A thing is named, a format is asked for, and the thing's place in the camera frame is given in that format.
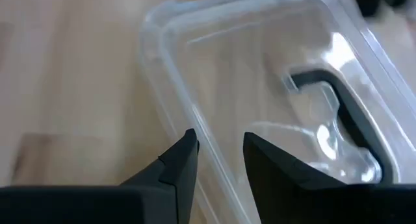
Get clear plastic lid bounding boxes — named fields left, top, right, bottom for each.
left=138, top=0, right=416, bottom=224

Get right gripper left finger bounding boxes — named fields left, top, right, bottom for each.
left=0, top=128, right=200, bottom=224

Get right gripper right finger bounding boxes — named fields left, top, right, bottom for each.
left=242, top=131, right=416, bottom=224

